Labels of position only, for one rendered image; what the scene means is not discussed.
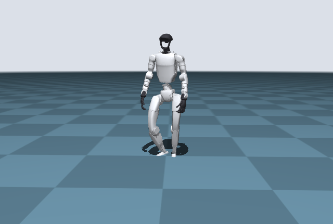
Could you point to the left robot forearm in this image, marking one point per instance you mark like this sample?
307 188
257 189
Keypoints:
184 86

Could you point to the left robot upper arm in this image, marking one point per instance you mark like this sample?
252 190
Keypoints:
181 63

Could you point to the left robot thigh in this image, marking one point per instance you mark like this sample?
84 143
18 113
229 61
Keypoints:
175 116

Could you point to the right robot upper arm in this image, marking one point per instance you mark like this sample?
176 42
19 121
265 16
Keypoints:
151 66

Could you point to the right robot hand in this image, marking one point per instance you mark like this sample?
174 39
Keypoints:
142 99

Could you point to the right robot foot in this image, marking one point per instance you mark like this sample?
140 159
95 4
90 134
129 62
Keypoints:
161 153

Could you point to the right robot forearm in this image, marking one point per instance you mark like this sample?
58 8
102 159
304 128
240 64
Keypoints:
145 85

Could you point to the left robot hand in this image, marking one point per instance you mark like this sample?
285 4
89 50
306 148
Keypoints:
182 104

